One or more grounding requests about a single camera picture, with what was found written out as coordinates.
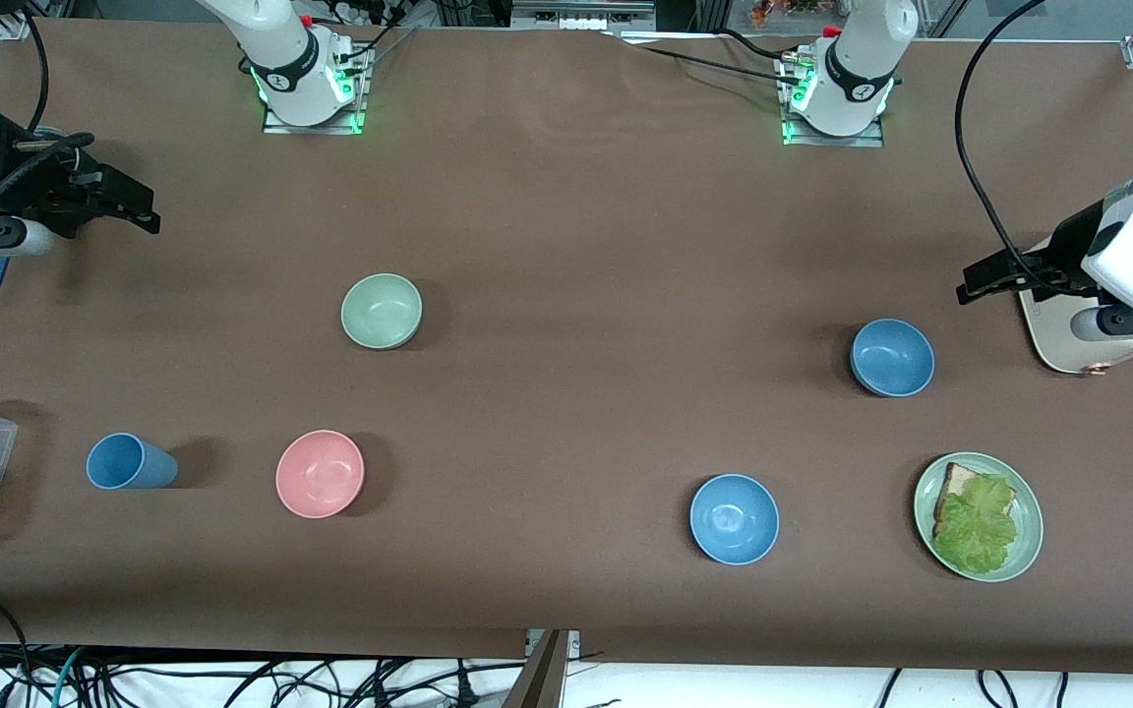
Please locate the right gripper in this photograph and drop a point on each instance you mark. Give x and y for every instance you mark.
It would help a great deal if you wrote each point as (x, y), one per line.
(53, 190)

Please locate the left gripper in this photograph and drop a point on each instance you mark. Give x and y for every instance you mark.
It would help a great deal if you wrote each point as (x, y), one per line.
(1075, 242)

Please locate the blue bowl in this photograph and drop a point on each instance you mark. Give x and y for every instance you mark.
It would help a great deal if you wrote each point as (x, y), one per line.
(734, 519)
(891, 357)

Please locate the green bowl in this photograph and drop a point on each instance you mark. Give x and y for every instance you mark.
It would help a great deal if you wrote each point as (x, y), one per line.
(382, 311)

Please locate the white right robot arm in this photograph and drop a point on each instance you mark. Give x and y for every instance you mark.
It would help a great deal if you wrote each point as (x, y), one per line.
(281, 49)

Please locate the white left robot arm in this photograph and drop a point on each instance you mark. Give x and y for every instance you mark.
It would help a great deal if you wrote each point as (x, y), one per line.
(857, 59)

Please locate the pink bowl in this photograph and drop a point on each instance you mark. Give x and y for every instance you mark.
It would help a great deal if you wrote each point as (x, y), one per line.
(321, 474)

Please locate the cream toaster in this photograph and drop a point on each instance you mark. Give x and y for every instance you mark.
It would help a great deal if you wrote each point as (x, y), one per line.
(1048, 339)

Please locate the bread slice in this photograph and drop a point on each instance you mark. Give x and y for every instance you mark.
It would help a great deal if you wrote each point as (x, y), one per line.
(958, 480)

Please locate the green plate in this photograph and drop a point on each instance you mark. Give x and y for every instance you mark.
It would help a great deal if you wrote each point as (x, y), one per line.
(1029, 531)

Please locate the blue cup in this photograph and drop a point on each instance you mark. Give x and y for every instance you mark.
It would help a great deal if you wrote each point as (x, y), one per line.
(129, 462)

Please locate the brown table cover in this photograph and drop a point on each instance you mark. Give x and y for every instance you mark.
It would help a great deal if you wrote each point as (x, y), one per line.
(566, 197)

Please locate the white electronics box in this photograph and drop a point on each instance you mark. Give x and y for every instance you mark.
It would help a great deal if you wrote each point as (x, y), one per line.
(581, 14)

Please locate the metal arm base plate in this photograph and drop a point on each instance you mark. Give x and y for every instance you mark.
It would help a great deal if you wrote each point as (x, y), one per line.
(866, 141)
(276, 124)

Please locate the small metal bracket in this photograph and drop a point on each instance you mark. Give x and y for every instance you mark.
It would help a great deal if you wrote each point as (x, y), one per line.
(574, 641)

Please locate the dark support post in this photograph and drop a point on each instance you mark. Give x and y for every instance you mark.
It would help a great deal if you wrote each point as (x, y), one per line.
(537, 678)

